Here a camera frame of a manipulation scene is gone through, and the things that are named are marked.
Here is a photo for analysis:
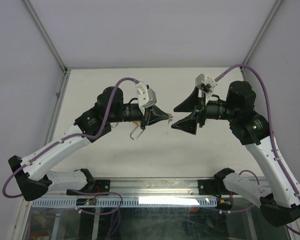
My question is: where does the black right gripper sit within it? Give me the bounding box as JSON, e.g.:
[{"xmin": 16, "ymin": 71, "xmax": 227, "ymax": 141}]
[{"xmin": 171, "ymin": 86, "xmax": 239, "ymax": 135}]

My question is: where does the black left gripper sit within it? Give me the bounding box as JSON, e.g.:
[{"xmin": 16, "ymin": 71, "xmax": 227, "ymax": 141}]
[{"xmin": 108, "ymin": 104, "xmax": 170, "ymax": 131}]

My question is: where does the long-shackle brass padlock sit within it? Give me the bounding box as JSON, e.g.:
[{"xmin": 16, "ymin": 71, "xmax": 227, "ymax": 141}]
[{"xmin": 129, "ymin": 121, "xmax": 144, "ymax": 141}]

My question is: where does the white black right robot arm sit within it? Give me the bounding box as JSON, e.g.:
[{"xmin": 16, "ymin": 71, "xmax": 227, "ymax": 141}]
[{"xmin": 171, "ymin": 81, "xmax": 300, "ymax": 227}]

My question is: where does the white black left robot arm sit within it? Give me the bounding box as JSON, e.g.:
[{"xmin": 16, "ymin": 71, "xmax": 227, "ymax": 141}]
[{"xmin": 8, "ymin": 86, "xmax": 170, "ymax": 201}]

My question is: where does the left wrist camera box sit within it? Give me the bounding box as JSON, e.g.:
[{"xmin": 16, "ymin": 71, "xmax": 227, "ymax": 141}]
[{"xmin": 135, "ymin": 81, "xmax": 157, "ymax": 111}]

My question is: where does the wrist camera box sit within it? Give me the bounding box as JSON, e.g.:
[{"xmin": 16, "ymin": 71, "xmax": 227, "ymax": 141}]
[
  {"xmin": 195, "ymin": 73, "xmax": 218, "ymax": 103},
  {"xmin": 135, "ymin": 81, "xmax": 157, "ymax": 111}
]

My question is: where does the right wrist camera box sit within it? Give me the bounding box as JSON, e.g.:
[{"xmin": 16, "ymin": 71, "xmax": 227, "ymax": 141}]
[{"xmin": 195, "ymin": 73, "xmax": 218, "ymax": 103}]

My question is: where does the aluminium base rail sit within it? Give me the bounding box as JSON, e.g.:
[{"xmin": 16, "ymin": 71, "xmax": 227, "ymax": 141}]
[{"xmin": 47, "ymin": 177, "xmax": 288, "ymax": 198}]

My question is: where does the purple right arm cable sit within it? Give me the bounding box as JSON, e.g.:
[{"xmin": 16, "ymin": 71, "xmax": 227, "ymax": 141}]
[{"xmin": 214, "ymin": 64, "xmax": 300, "ymax": 236}]

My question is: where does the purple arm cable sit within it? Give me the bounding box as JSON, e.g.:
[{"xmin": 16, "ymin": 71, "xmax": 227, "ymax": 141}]
[
  {"xmin": 1, "ymin": 77, "xmax": 141, "ymax": 216},
  {"xmin": 214, "ymin": 64, "xmax": 300, "ymax": 236}
]

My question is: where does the slotted cable duct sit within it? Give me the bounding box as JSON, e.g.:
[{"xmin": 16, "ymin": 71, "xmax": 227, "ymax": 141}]
[{"xmin": 32, "ymin": 196, "xmax": 217, "ymax": 208}]

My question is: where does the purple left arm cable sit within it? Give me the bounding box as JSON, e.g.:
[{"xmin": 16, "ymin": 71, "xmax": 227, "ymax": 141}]
[{"xmin": 1, "ymin": 77, "xmax": 141, "ymax": 216}]

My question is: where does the aluminium frame post right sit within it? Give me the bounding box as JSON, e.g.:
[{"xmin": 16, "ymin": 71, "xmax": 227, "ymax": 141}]
[{"xmin": 239, "ymin": 0, "xmax": 286, "ymax": 73}]

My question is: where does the aluminium frame post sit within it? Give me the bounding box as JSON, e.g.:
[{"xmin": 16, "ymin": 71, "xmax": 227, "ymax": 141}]
[
  {"xmin": 22, "ymin": 0, "xmax": 71, "ymax": 76},
  {"xmin": 239, "ymin": 0, "xmax": 286, "ymax": 73}
]

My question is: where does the aluminium frame post left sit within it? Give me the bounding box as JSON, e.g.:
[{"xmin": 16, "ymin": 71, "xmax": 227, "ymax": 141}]
[{"xmin": 22, "ymin": 0, "xmax": 71, "ymax": 76}]

